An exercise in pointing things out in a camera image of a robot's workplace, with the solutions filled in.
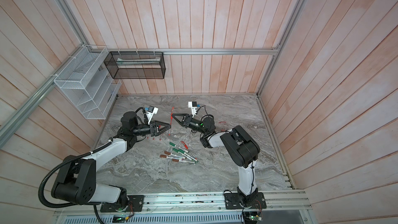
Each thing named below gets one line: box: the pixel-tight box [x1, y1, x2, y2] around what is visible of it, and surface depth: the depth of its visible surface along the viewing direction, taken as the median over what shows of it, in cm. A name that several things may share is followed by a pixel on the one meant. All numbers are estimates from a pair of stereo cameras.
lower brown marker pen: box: [172, 158, 196, 164], surface depth 88 cm
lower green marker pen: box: [172, 147, 194, 161], surface depth 91 cm
